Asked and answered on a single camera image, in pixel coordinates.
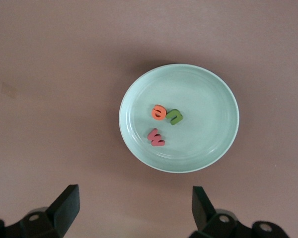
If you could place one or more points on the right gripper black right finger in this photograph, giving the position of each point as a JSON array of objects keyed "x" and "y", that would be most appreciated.
[{"x": 204, "y": 218}]

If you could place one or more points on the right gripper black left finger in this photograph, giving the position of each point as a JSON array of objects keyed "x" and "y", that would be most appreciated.
[{"x": 62, "y": 215}]

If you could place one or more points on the red foam letter w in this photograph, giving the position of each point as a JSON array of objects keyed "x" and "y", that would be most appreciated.
[{"x": 154, "y": 138}]

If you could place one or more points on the green foam letter u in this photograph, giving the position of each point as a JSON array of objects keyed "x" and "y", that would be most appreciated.
[{"x": 175, "y": 121}]

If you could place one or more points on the orange foam letter e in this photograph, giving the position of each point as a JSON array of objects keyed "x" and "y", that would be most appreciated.
[{"x": 154, "y": 114}]

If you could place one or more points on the green plate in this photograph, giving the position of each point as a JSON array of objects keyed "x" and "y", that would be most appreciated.
[{"x": 201, "y": 99}]

